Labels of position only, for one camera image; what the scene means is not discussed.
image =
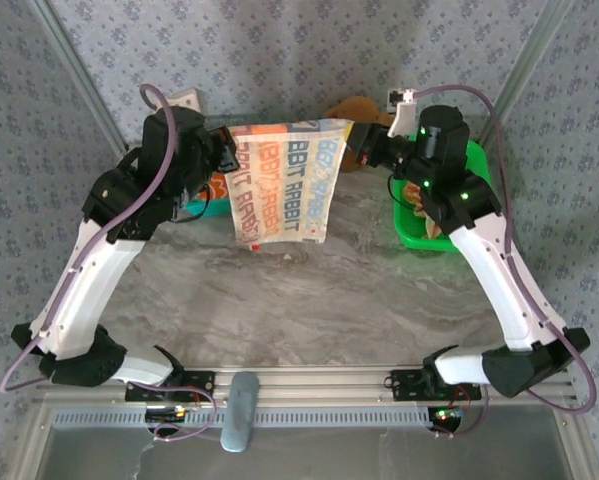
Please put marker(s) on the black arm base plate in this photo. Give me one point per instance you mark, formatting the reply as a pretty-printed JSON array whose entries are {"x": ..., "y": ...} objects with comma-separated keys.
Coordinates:
[
  {"x": 199, "y": 382},
  {"x": 406, "y": 385}
]

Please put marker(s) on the white towel rabbit lettering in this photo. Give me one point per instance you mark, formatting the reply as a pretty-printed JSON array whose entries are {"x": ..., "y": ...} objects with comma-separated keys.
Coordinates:
[{"x": 284, "y": 185}]

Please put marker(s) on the small circuit board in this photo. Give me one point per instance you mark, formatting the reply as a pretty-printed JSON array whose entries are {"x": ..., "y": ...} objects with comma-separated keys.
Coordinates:
[
  {"x": 446, "y": 415},
  {"x": 166, "y": 414}
]

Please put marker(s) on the brown plush dog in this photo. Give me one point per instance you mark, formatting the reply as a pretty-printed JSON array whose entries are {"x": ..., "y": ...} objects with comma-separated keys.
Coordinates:
[{"x": 359, "y": 107}]

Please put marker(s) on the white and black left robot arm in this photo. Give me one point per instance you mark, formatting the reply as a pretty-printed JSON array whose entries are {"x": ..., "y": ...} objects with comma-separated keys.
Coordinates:
[{"x": 94, "y": 280}]

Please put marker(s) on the green plastic basket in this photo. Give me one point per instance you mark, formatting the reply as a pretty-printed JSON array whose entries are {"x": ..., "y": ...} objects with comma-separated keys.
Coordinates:
[{"x": 419, "y": 242}]

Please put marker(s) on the orange towel round face print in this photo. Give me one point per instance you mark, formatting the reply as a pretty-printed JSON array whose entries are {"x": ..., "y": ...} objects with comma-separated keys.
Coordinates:
[{"x": 419, "y": 200}]

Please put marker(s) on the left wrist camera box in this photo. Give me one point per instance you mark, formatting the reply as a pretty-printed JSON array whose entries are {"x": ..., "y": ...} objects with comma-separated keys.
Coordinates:
[{"x": 188, "y": 99}]

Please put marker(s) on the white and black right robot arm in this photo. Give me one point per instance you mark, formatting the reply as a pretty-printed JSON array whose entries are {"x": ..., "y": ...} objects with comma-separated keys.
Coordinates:
[{"x": 499, "y": 290}]

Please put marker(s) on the teal plastic basket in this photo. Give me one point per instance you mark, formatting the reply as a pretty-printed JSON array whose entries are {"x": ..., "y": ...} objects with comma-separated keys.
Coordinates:
[{"x": 214, "y": 210}]

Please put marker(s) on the aluminium frame post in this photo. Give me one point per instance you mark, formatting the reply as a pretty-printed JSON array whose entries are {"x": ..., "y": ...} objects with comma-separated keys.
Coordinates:
[
  {"x": 524, "y": 70},
  {"x": 79, "y": 75}
]

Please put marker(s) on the aluminium frame rail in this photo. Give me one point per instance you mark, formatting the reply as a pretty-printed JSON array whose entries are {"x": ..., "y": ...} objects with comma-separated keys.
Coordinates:
[{"x": 319, "y": 385}]

